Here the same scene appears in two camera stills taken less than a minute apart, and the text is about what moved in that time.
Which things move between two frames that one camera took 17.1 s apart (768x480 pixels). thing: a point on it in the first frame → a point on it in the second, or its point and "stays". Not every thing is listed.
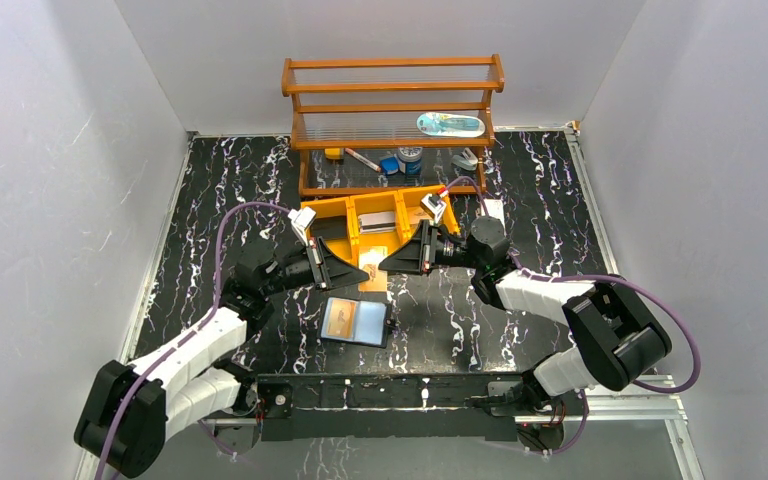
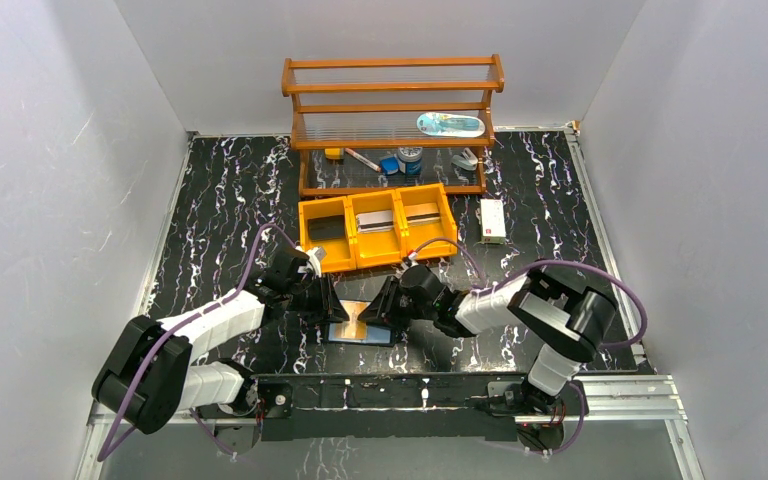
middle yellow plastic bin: [378, 220] stays
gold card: [368, 261] → [422, 209]
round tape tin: [410, 159] stays
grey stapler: [466, 160] stays
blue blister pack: [442, 124] stays
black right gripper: [417, 254] → [383, 307]
